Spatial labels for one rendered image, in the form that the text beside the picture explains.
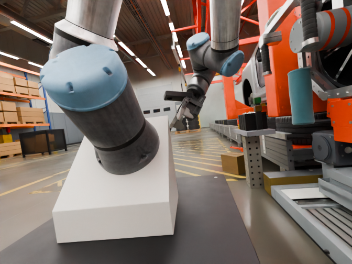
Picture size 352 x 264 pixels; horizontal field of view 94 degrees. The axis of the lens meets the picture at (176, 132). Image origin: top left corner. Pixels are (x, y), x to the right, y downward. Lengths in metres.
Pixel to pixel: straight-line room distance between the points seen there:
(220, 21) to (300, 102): 0.57
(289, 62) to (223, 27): 0.83
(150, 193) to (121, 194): 0.07
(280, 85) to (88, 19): 1.10
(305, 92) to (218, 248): 0.77
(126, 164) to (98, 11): 0.36
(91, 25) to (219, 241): 0.56
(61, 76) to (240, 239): 0.47
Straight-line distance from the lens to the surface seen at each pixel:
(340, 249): 0.86
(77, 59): 0.39
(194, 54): 0.71
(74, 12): 0.51
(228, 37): 0.58
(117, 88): 0.33
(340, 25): 0.91
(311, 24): 0.72
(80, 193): 0.52
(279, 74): 1.30
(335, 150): 1.19
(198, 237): 0.44
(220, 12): 0.56
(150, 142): 0.45
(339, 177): 1.13
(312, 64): 1.19
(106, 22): 0.50
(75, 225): 0.52
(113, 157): 0.44
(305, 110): 0.96
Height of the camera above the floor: 0.56
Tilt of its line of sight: 3 degrees down
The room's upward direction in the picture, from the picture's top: 7 degrees counter-clockwise
